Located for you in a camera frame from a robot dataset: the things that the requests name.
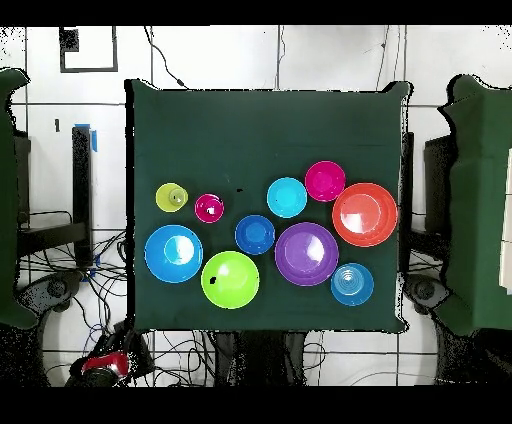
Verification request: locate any small dark blue bowl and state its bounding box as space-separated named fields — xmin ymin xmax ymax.
xmin=234 ymin=214 xmax=277 ymax=256

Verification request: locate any small cyan bowl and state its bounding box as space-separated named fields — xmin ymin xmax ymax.
xmin=266 ymin=176 xmax=309 ymax=220

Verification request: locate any pink cup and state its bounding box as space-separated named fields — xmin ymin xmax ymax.
xmin=194 ymin=192 xmax=226 ymax=224

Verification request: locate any purple bowl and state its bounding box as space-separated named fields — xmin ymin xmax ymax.
xmin=274 ymin=221 xmax=341 ymax=288

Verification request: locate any green bowl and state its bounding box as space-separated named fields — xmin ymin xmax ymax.
xmin=200 ymin=250 xmax=261 ymax=310

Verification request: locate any pink bowl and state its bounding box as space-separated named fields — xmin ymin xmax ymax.
xmin=304 ymin=160 xmax=348 ymax=203

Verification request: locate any dark green table cloth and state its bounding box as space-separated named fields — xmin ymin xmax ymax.
xmin=125 ymin=78 xmax=413 ymax=334

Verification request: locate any yellow cup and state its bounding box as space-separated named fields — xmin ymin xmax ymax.
xmin=154 ymin=182 xmax=190 ymax=214

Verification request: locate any large blue bowl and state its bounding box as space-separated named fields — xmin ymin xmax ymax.
xmin=143 ymin=223 xmax=205 ymax=285

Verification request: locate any orange bowl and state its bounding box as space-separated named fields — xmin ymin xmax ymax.
xmin=331 ymin=182 xmax=400 ymax=248

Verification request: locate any translucent blue bowl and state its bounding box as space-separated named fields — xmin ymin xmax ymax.
xmin=330 ymin=262 xmax=376 ymax=308

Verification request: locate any blue tape strip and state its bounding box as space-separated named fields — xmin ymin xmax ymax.
xmin=73 ymin=122 xmax=99 ymax=154

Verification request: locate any dark grey floor box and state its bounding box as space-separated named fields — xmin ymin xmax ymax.
xmin=119 ymin=319 xmax=156 ymax=377

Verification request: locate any black equipment box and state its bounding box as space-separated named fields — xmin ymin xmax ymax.
xmin=13 ymin=133 xmax=32 ymax=225
xmin=423 ymin=134 xmax=457 ymax=237

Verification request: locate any grey round floor base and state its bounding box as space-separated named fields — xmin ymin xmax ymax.
xmin=403 ymin=273 xmax=451 ymax=315
xmin=17 ymin=271 xmax=85 ymax=317

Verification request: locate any green-covered side table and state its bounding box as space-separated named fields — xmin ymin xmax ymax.
xmin=433 ymin=73 xmax=512 ymax=337
xmin=0 ymin=67 xmax=39 ymax=329

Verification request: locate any white sheet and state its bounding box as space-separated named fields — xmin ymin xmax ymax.
xmin=498 ymin=147 xmax=512 ymax=296

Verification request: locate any black floor cable with plug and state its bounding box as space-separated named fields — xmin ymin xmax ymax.
xmin=142 ymin=25 xmax=190 ymax=90

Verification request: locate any black metal frame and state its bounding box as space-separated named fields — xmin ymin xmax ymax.
xmin=398 ymin=130 xmax=416 ymax=275
xmin=15 ymin=125 xmax=95 ymax=268

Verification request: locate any thin black floor cable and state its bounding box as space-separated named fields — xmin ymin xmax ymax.
xmin=273 ymin=25 xmax=286 ymax=90
xmin=374 ymin=25 xmax=391 ymax=92

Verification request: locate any tangle of floor cables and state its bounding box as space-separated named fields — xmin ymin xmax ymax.
xmin=17 ymin=229 xmax=215 ymax=387

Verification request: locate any black square floor frame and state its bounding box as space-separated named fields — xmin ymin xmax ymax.
xmin=58 ymin=25 xmax=120 ymax=74

